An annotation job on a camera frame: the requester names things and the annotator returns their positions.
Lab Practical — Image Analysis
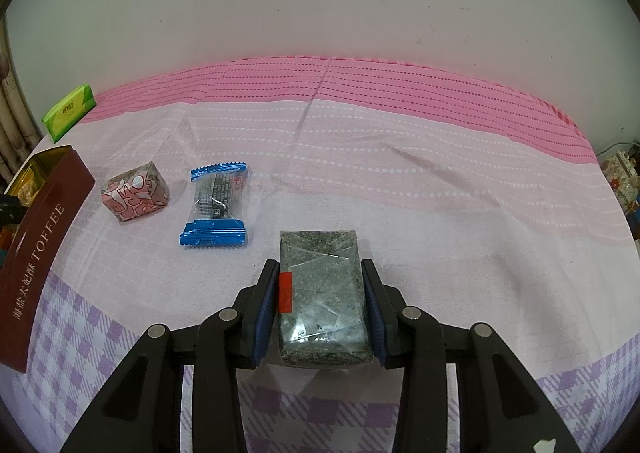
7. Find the pink white wrapped snack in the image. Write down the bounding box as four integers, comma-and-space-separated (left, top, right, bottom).
101, 159, 171, 224

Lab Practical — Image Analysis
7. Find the pink and purple checked bedsheet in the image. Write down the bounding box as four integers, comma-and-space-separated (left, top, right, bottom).
0, 55, 640, 453

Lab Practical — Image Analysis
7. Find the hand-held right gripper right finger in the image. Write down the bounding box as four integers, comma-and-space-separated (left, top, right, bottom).
360, 259, 583, 453

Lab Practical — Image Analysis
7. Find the blue cookie packet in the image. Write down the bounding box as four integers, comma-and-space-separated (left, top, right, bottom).
179, 160, 250, 250

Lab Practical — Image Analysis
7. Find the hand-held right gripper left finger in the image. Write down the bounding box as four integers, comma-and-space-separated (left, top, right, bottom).
60, 259, 281, 453

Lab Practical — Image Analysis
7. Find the grey-green seaweed snack packet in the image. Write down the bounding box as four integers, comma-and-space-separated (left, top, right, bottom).
277, 228, 375, 368

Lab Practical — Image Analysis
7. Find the green tissue pack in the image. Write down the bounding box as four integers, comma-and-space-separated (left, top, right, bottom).
41, 83, 97, 144

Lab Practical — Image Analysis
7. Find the maroon tin box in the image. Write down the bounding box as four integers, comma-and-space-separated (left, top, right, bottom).
0, 145, 97, 375

